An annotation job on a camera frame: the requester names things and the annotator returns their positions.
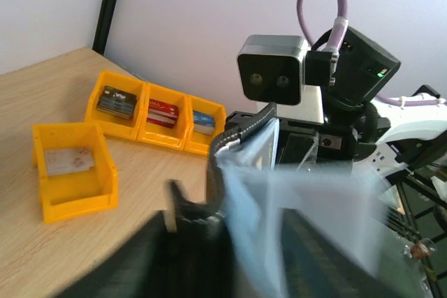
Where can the white card stack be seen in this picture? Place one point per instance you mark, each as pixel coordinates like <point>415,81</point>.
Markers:
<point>68,161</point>

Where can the yellow bin with white cards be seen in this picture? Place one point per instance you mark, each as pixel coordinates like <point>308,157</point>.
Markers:
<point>69,195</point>

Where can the blue card stack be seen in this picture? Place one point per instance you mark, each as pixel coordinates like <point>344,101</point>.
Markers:
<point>203,123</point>

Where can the yellow bin with blue cards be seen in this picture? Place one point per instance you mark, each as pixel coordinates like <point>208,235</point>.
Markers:
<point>199,143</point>

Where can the yellow bin with red cards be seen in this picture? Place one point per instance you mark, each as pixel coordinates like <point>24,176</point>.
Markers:
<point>173,138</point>

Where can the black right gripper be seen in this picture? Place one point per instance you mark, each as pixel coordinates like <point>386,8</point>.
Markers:
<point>266,140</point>

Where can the yellow bin with black cards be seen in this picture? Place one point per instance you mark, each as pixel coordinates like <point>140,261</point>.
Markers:
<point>110,124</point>

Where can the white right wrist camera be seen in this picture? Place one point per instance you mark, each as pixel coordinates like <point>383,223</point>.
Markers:
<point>272,70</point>

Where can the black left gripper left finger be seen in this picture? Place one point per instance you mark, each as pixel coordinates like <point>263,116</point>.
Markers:
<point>193,261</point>

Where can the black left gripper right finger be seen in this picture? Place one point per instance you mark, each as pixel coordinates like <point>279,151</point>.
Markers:
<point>315,267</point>

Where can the black card stack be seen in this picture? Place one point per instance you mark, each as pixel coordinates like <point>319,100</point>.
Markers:
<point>117,102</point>

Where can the red VIP card stack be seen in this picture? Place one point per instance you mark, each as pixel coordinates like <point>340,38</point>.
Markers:
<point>162,114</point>

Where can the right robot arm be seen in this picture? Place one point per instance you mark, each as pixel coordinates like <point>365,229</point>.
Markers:
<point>328,109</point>

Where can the black frame post right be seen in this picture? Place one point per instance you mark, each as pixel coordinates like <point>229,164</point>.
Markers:
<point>103,25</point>

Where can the black leather card holder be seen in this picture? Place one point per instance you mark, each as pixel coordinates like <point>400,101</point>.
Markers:
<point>340,204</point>

